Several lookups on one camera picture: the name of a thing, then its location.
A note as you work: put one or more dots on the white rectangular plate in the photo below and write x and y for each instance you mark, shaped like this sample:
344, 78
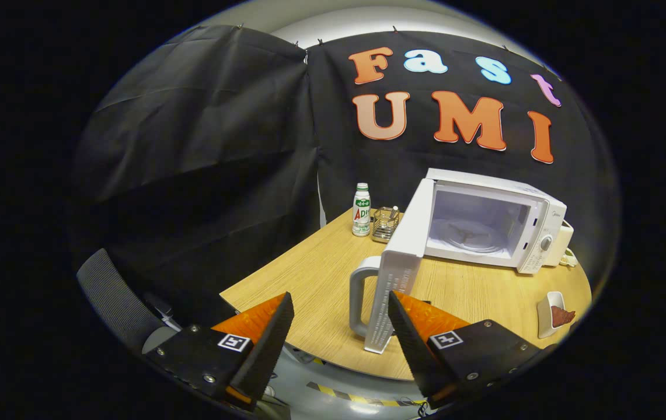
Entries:
544, 315

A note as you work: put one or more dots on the yellow black floor tape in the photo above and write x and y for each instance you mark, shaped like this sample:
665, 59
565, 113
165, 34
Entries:
362, 399

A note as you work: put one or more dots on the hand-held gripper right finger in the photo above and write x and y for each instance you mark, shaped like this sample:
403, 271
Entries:
414, 344

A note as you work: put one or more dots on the white drink bottle green label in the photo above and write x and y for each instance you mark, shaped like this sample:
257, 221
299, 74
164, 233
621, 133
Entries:
361, 224

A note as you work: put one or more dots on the white toaster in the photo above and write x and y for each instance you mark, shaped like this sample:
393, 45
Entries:
563, 245

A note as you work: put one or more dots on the black backdrop cloth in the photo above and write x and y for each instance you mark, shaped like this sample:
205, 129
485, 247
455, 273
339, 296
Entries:
192, 146

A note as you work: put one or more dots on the red meat slice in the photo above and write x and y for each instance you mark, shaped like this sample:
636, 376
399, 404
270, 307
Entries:
561, 317

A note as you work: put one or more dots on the black office chair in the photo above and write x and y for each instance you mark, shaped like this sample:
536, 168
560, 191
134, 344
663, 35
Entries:
114, 297

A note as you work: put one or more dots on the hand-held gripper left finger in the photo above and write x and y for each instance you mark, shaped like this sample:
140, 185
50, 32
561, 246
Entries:
268, 344

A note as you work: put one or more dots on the white microwave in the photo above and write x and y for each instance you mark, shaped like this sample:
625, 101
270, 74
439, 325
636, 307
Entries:
403, 262

